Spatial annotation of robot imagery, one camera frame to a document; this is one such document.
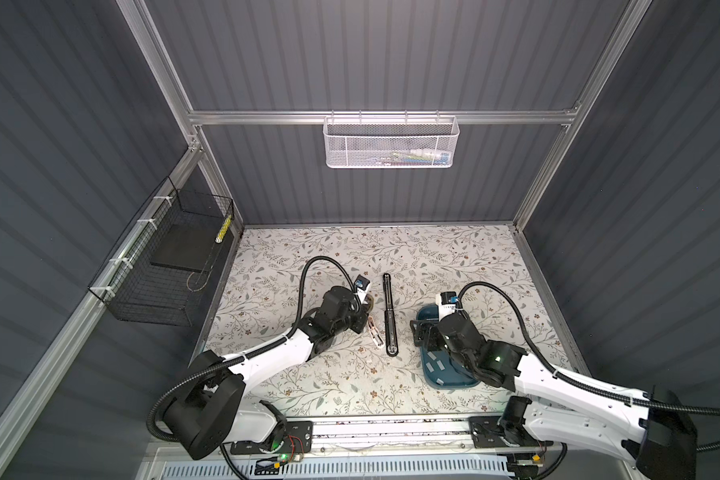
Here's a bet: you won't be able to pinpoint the black stapler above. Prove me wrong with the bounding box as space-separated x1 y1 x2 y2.
382 273 399 357

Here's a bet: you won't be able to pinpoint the pink mini stapler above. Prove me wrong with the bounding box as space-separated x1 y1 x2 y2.
367 318 385 348

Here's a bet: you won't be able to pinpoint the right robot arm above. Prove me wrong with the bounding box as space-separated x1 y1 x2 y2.
410 311 698 479

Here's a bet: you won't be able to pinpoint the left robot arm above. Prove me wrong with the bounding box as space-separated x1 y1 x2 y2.
147 276 373 460

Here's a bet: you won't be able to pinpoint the teal plastic tray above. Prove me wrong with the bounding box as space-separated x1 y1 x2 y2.
414 304 479 390

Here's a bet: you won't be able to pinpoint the yellow marker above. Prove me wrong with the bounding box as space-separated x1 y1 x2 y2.
214 215 232 244

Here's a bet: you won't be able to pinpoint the tubes in white basket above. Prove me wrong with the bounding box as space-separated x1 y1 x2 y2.
375 149 452 167

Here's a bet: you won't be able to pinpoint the black pad in basket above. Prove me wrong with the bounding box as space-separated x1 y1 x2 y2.
150 224 218 273

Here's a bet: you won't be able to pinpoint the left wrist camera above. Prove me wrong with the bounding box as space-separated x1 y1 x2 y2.
353 275 371 304

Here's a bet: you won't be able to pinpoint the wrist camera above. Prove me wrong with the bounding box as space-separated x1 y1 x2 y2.
436 291 460 320
353 275 371 304

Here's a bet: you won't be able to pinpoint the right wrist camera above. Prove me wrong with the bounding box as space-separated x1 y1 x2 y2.
436 291 460 320

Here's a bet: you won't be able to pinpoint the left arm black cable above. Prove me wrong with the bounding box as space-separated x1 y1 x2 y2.
145 255 361 444

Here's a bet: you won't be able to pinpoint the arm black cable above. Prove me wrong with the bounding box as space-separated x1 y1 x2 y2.
145 255 361 444
455 280 720 454

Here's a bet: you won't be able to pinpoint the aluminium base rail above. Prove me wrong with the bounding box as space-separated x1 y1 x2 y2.
149 413 628 460

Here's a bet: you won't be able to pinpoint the white wire mesh basket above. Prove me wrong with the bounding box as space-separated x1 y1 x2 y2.
322 115 460 169

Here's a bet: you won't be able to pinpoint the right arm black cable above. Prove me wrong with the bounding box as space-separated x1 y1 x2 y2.
455 280 720 454

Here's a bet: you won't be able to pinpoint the black wire basket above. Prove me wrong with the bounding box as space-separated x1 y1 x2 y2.
89 181 235 327

